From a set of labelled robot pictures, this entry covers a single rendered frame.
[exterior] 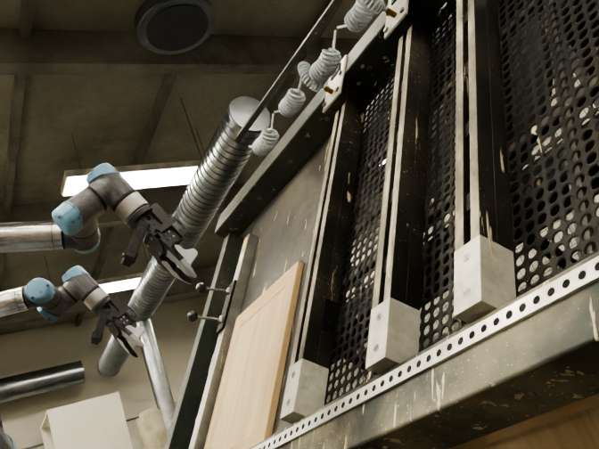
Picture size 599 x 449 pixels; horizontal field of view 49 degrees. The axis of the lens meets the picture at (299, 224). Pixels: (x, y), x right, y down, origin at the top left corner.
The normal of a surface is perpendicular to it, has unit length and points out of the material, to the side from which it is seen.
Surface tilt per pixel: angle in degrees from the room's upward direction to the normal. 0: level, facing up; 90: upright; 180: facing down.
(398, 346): 90
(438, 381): 57
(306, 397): 90
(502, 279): 90
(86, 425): 90
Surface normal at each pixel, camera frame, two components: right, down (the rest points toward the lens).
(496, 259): 0.48, -0.49
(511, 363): -0.86, -0.41
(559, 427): -0.80, 0.07
